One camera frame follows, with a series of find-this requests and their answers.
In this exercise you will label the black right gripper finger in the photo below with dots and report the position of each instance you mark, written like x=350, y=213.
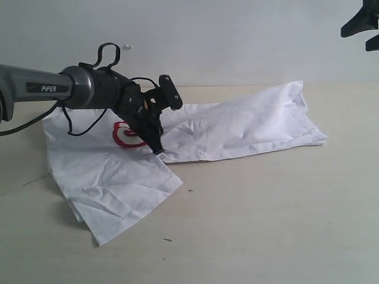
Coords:
x=364, y=20
x=372, y=44

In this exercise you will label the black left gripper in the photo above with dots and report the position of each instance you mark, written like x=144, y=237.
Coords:
x=140, y=110

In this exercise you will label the white t-shirt red lettering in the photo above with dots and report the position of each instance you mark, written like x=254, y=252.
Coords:
x=111, y=184

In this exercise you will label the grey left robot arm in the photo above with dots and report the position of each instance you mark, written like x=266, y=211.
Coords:
x=80, y=87

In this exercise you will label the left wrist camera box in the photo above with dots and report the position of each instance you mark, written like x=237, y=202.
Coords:
x=170, y=92

